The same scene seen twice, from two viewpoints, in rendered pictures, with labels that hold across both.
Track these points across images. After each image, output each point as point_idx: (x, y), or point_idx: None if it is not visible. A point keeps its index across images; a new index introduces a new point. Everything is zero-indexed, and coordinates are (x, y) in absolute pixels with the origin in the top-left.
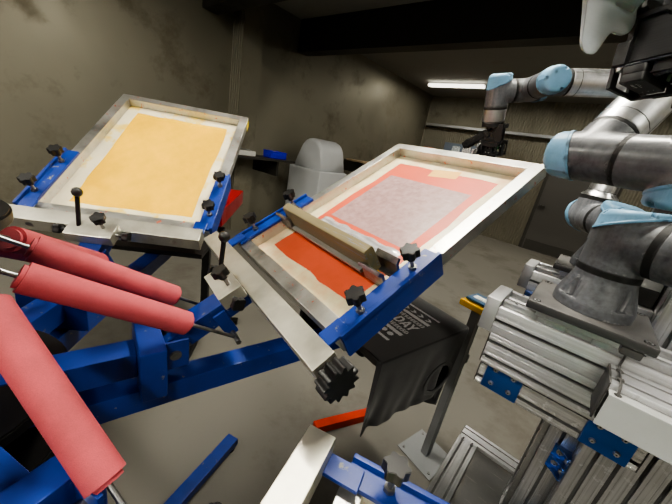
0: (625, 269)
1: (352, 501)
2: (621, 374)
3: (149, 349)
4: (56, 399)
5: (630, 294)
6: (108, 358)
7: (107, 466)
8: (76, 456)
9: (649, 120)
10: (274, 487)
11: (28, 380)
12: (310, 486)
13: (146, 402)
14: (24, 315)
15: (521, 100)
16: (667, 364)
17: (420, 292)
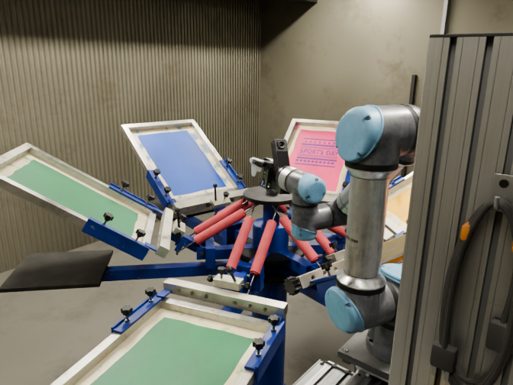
0: None
1: (268, 325)
2: (341, 369)
3: (304, 263)
4: (260, 247)
5: (375, 328)
6: (300, 262)
7: (254, 268)
8: (253, 261)
9: (340, 198)
10: (260, 297)
11: (261, 241)
12: (262, 303)
13: (307, 292)
14: (273, 228)
15: None
16: (354, 383)
17: None
